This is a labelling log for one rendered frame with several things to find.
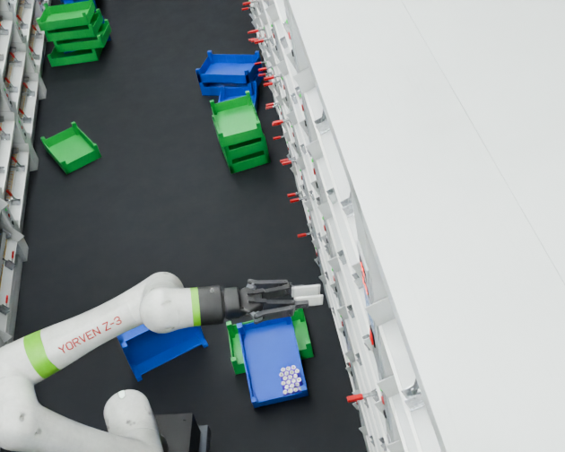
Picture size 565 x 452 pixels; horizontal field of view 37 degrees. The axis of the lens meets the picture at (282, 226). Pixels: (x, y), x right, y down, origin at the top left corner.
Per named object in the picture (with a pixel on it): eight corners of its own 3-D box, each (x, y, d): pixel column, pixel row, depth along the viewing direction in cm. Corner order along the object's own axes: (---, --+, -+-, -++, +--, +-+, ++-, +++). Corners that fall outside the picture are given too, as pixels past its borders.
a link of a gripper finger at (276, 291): (247, 306, 205) (246, 302, 206) (291, 296, 208) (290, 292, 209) (247, 294, 202) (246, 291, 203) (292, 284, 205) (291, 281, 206)
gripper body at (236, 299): (221, 302, 208) (259, 299, 209) (225, 327, 202) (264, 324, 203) (221, 280, 203) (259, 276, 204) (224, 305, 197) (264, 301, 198)
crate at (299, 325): (235, 375, 318) (230, 361, 312) (230, 334, 333) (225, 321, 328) (314, 357, 318) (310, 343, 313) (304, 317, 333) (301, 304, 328)
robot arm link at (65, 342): (60, 377, 208) (37, 338, 205) (65, 359, 219) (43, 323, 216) (193, 309, 209) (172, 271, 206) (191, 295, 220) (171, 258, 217)
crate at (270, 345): (308, 395, 305) (307, 389, 298) (254, 408, 305) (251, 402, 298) (291, 318, 319) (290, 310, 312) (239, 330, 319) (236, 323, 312)
